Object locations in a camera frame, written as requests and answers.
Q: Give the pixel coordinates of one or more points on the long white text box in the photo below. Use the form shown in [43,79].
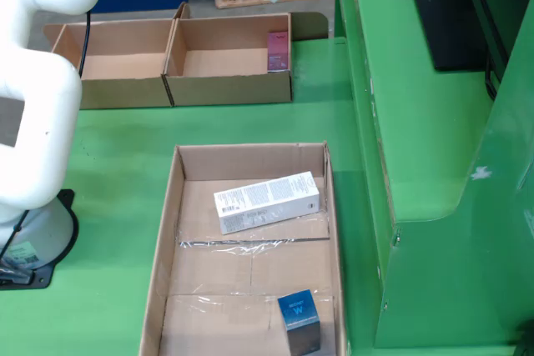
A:
[267,202]

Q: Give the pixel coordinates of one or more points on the blue W cube box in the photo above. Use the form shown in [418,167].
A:
[298,310]

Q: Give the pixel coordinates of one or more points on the black monitor panel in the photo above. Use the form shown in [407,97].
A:
[450,18]

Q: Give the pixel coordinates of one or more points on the open cardboard box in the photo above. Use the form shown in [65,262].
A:
[125,41]
[233,39]

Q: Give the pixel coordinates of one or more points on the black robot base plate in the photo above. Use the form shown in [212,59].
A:
[62,202]

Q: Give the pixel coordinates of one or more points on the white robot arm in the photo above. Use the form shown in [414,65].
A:
[37,122]

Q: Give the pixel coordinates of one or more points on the pink product box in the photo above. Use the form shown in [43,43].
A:
[278,49]

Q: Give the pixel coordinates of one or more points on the green metal cabinet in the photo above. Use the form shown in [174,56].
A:
[417,122]

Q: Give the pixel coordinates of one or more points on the large cardboard tray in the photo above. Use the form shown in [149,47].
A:
[208,272]

